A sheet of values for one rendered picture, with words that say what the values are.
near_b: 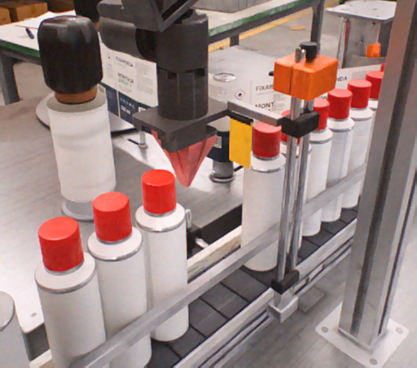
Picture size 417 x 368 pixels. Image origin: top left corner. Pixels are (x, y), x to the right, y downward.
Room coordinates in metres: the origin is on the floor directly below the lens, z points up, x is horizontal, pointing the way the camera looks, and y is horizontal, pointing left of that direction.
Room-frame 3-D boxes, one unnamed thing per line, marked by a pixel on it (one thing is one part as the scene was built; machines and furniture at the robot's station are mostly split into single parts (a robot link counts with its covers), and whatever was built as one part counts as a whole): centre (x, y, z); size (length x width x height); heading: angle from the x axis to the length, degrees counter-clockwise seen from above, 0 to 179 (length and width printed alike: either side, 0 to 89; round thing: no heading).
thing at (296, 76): (0.45, -0.07, 1.05); 0.10 x 0.04 x 0.33; 45
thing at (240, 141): (0.47, -0.03, 1.09); 0.03 x 0.01 x 0.06; 45
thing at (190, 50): (0.52, 0.03, 1.19); 0.07 x 0.06 x 0.07; 53
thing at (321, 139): (0.60, -0.14, 0.98); 0.05 x 0.05 x 0.20
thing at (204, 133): (0.51, 0.04, 1.06); 0.07 x 0.07 x 0.09; 46
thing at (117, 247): (0.37, 0.09, 0.98); 0.05 x 0.05 x 0.20
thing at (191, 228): (0.55, 0.03, 0.89); 0.03 x 0.03 x 0.12; 45
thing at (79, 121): (0.66, 0.19, 1.03); 0.09 x 0.09 x 0.30
